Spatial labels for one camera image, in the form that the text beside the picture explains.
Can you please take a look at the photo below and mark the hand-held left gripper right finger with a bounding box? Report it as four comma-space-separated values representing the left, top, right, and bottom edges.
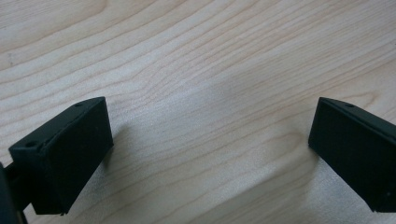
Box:
307, 96, 396, 214

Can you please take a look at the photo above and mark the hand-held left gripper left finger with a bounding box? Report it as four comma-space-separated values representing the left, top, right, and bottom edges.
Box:
7, 96, 115, 216

